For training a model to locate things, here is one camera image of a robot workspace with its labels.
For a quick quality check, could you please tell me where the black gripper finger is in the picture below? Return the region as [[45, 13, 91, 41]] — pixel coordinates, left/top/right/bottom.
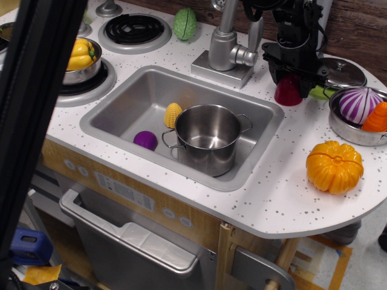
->
[[299, 77, 321, 98], [268, 62, 286, 85]]

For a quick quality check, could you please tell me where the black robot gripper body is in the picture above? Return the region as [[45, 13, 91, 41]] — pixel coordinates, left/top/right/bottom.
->
[[262, 1, 329, 80]]

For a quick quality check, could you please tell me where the dark red toy sweet potato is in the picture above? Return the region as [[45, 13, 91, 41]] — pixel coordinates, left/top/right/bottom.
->
[[274, 74, 302, 106]]

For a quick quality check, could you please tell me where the steel pot lid right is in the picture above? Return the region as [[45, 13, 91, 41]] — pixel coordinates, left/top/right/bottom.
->
[[321, 57, 367, 88]]

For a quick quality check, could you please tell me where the steel pot in sink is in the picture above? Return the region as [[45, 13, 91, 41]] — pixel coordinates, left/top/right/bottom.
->
[[163, 104, 253, 177]]

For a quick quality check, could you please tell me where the grey sink basin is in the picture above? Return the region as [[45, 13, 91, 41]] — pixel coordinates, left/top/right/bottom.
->
[[80, 66, 284, 191]]

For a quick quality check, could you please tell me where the steel pot on stove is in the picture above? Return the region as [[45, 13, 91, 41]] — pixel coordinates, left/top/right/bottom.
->
[[62, 38, 102, 85]]

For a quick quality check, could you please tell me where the light green plate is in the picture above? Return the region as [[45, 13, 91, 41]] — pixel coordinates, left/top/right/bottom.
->
[[309, 85, 338, 100]]

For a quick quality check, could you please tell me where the silver toy faucet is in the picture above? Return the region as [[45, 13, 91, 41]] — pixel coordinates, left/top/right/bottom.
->
[[191, 1, 264, 89]]

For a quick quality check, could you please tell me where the purple white toy onion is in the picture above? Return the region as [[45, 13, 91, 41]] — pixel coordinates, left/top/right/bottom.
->
[[339, 88, 383, 124]]

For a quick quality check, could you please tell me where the steel pan right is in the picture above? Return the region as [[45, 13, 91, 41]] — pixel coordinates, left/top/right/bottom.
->
[[328, 86, 386, 147]]

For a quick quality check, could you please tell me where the orange toy carrot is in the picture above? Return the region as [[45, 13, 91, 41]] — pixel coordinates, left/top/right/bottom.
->
[[361, 101, 386, 133]]

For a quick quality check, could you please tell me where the orange toy pumpkin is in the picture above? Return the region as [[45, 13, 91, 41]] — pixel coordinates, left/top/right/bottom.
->
[[305, 141, 364, 195]]

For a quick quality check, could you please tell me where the green toy cabbage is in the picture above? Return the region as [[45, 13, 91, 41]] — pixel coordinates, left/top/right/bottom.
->
[[173, 8, 197, 40]]

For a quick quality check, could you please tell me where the yellow toy corn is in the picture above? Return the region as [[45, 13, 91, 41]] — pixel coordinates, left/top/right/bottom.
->
[[164, 103, 183, 128]]

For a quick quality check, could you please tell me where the purple toy eggplant piece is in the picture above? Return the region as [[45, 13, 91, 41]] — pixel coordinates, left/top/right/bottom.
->
[[133, 130, 158, 151]]

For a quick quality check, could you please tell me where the black coil burner rear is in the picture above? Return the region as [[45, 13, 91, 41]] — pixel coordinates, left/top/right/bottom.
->
[[98, 14, 172, 55]]

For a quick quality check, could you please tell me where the silver stove knob rear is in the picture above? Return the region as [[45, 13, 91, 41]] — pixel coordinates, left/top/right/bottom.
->
[[96, 0, 123, 18]]

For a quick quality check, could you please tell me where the silver stove knob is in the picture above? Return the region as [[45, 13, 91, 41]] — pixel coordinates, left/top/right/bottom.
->
[[77, 21, 93, 37], [96, 0, 123, 18]]

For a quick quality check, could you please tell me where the yellow toy bell pepper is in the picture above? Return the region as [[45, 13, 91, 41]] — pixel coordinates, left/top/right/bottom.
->
[[66, 38, 97, 71]]

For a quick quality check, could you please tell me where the black front stove burner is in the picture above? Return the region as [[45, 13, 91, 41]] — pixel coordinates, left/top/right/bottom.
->
[[56, 59, 116, 108]]

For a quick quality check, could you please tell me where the silver stove knob middle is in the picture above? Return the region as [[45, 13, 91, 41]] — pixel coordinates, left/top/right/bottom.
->
[[77, 21, 93, 37]]

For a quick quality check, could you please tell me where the grey dishwasher door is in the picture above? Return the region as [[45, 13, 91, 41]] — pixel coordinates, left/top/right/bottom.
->
[[59, 189, 216, 289]]

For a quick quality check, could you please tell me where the black foreground pole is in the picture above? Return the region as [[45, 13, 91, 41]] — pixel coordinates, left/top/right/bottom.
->
[[1, 1, 87, 277]]

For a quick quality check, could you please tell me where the steel lid left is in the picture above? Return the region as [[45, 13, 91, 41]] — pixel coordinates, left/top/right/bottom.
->
[[0, 22, 15, 42]]

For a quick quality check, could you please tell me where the blue clamp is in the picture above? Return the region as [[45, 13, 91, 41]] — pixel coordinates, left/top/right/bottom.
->
[[10, 227, 53, 266]]

